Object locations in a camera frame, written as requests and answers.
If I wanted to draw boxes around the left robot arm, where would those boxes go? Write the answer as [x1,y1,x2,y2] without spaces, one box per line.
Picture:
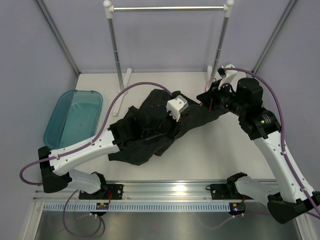
[40,100,184,200]

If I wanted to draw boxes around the white and silver clothes rack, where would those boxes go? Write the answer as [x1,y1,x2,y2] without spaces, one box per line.
[102,0,235,117]

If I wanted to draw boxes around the black pinstriped shirt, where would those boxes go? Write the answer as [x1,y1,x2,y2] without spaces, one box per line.
[108,89,226,166]

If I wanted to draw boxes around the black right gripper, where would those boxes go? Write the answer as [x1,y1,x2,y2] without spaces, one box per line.
[197,79,247,118]

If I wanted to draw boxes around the teal plastic tray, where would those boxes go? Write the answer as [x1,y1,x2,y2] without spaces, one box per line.
[43,90,103,150]

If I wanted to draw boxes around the aluminium frame post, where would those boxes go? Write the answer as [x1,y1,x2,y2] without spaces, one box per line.
[34,0,81,77]
[251,0,299,74]

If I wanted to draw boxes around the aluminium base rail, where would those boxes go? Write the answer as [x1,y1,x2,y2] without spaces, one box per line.
[32,180,242,203]

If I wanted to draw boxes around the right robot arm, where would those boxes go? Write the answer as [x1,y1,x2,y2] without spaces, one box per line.
[196,77,320,224]

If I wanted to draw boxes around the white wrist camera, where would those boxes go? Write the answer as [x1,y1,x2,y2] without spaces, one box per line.
[166,95,189,122]
[217,63,238,90]

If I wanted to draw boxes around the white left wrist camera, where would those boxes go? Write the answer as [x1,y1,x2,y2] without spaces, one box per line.
[166,95,189,122]

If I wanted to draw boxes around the white slotted cable duct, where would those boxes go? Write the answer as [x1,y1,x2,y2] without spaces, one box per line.
[43,202,231,213]

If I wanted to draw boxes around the left aluminium frame post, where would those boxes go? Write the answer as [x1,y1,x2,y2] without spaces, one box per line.
[34,0,81,77]

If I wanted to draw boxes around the pink wire hanger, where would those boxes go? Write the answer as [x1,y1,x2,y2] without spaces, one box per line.
[204,77,217,92]

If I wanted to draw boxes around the right aluminium frame post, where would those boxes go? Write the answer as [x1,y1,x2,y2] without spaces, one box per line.
[251,0,299,74]

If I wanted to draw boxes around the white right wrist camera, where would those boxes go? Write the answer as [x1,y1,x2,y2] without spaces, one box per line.
[217,63,238,90]

